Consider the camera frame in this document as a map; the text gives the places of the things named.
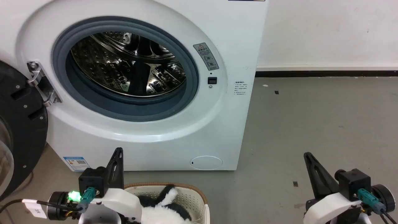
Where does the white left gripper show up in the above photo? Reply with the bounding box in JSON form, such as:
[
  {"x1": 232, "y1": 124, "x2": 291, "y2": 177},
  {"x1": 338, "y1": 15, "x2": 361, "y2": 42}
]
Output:
[{"x1": 78, "y1": 147, "x2": 143, "y2": 224}]

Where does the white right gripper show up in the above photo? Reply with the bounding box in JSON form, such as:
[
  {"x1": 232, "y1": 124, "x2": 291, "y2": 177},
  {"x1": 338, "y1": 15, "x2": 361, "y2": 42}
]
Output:
[{"x1": 303, "y1": 152, "x2": 363, "y2": 224}]

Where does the black and white plush toy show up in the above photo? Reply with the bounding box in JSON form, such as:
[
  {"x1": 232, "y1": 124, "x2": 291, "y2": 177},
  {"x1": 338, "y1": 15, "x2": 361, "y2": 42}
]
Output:
[{"x1": 137, "y1": 184, "x2": 192, "y2": 224}]

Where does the stainless steel washing machine drum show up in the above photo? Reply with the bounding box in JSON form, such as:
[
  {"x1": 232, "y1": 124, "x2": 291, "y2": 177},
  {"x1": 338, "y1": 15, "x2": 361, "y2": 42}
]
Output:
[{"x1": 71, "y1": 32, "x2": 187, "y2": 98}]

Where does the black washing machine door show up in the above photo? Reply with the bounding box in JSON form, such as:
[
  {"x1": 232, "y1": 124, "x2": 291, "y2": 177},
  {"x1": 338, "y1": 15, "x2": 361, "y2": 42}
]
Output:
[{"x1": 0, "y1": 60, "x2": 49, "y2": 202}]

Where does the metal washing machine door hinge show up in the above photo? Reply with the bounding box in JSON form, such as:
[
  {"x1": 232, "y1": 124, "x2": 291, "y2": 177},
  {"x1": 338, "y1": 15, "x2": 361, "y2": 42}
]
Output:
[{"x1": 27, "y1": 61, "x2": 62, "y2": 107}]

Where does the blue energy label sticker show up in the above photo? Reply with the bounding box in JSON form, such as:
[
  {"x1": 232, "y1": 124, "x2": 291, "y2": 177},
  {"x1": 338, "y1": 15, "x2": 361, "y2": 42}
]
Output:
[{"x1": 63, "y1": 156, "x2": 90, "y2": 172}]

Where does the grey rubber door gasket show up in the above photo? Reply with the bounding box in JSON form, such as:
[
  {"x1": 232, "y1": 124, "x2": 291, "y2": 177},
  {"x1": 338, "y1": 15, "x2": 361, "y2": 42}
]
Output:
[{"x1": 52, "y1": 16, "x2": 200, "y2": 122}]

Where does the white front-load washing machine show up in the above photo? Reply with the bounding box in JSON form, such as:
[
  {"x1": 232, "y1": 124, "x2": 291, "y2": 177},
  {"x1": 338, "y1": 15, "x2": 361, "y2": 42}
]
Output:
[{"x1": 0, "y1": 0, "x2": 269, "y2": 172}]

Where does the white perforated laundry basket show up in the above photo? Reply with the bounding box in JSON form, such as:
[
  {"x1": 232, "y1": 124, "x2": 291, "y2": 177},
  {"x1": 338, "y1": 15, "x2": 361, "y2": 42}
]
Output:
[{"x1": 124, "y1": 182, "x2": 210, "y2": 224}]

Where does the round white filter cover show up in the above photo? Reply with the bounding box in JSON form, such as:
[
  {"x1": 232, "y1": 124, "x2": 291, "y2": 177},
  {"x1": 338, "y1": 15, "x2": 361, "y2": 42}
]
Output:
[{"x1": 190, "y1": 156, "x2": 223, "y2": 170}]

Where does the white paper tag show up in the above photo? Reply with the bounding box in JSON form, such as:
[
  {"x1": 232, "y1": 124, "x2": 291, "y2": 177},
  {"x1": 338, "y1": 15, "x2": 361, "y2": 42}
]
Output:
[{"x1": 21, "y1": 199, "x2": 48, "y2": 218}]

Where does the small printed text sticker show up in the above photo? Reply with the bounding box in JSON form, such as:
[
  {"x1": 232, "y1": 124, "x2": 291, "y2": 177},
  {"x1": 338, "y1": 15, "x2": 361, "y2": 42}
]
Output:
[{"x1": 234, "y1": 81, "x2": 248, "y2": 96}]

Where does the grey warning sticker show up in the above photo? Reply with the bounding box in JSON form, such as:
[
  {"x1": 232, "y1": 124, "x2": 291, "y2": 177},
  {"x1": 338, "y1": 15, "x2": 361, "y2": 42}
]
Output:
[{"x1": 193, "y1": 42, "x2": 220, "y2": 71}]

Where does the teal plug left camera cable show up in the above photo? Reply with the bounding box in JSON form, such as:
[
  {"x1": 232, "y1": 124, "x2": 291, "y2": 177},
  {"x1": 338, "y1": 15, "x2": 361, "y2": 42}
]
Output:
[{"x1": 76, "y1": 187, "x2": 96, "y2": 212}]

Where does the teal plug camera cable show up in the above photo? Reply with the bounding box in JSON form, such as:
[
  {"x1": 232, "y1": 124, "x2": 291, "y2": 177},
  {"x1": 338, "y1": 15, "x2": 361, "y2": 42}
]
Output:
[
  {"x1": 76, "y1": 187, "x2": 96, "y2": 212},
  {"x1": 357, "y1": 188, "x2": 398, "y2": 224}
]

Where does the teal plug right camera cable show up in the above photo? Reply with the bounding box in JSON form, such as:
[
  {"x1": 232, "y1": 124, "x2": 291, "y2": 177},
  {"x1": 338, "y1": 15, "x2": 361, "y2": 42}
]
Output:
[{"x1": 357, "y1": 188, "x2": 398, "y2": 224}]

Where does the black wall baseboard strip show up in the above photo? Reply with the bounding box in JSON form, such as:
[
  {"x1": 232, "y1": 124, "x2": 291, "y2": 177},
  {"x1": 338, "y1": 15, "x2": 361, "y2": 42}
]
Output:
[{"x1": 255, "y1": 71, "x2": 398, "y2": 77}]

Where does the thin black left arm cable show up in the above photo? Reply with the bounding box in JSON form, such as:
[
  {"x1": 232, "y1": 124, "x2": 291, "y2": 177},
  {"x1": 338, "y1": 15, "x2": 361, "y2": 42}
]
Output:
[{"x1": 0, "y1": 199, "x2": 24, "y2": 215}]

